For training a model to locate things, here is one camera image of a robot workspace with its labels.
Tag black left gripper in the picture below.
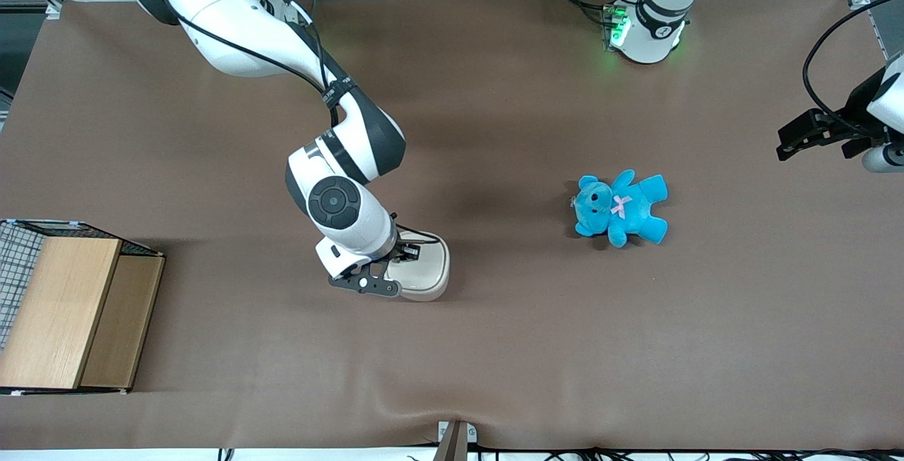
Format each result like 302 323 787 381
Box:
776 66 889 162

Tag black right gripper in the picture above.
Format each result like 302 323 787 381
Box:
381 231 423 265

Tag white lidded trash can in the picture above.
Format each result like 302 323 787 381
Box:
382 231 451 302

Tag brown table mat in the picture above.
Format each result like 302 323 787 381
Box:
0 0 904 452

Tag blue teddy bear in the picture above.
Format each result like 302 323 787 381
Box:
571 169 669 249

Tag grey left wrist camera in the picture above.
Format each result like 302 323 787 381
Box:
861 143 904 174

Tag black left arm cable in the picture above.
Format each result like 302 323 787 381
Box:
803 0 904 131

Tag grey metal camera bracket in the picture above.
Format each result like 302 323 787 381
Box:
432 420 478 461

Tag wooden shelf with wire grid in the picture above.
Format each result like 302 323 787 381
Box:
0 219 166 397

